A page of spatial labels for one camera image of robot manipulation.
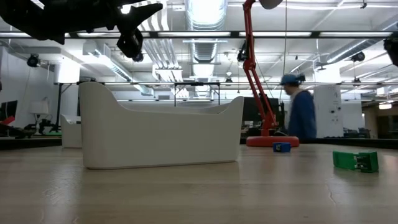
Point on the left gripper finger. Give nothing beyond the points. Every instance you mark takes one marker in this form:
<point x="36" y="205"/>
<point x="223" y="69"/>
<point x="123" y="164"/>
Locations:
<point x="129" y="43"/>

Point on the blue mini stapler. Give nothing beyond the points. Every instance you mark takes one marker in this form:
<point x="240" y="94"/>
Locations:
<point x="286" y="147"/>

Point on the green mini stapler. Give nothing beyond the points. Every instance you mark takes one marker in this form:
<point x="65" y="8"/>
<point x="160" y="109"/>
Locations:
<point x="345" y="160"/>

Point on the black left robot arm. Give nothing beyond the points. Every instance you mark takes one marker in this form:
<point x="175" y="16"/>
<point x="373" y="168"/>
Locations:
<point x="46" y="18"/>

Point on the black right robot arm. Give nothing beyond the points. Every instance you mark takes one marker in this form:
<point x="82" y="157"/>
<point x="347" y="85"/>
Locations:
<point x="392" y="49"/>

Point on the black ceiling spotlight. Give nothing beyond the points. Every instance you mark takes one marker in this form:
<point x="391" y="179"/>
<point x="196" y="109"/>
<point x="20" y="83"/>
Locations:
<point x="358" y="56"/>
<point x="32" y="60"/>
<point x="140" y="58"/>

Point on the white plastic bin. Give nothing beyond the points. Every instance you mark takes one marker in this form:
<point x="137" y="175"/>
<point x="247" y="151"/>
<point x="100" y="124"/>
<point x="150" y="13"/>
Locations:
<point x="71" y="130"/>
<point x="155" y="137"/>

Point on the white table lamp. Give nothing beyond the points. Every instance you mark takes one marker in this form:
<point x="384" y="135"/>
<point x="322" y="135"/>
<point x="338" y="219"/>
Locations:
<point x="39" y="107"/>

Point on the dark monitor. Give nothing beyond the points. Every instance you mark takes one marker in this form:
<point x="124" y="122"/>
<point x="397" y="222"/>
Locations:
<point x="7" y="110"/>

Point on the black screen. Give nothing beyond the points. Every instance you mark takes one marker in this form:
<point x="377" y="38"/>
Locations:
<point x="248" y="118"/>

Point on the red desk lamp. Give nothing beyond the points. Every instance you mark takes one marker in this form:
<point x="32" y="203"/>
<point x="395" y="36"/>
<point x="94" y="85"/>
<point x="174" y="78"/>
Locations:
<point x="272" y="141"/>

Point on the person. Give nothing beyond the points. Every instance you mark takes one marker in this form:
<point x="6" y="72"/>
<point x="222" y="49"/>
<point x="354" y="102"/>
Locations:
<point x="301" y="115"/>

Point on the white pillar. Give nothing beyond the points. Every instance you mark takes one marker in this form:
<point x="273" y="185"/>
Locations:
<point x="329" y="102"/>

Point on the silver ventilation duct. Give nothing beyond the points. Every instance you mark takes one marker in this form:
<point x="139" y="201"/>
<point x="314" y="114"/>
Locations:
<point x="203" y="49"/>

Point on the black folding table frame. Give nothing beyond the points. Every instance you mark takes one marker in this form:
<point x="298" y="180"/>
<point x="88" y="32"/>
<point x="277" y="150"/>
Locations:
<point x="197" y="83"/>

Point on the black aluminium table frame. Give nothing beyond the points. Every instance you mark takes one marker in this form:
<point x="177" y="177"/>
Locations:
<point x="367" y="143"/>

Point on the lit wall sign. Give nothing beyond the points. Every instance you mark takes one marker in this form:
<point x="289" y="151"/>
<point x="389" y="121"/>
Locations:
<point x="385" y="106"/>

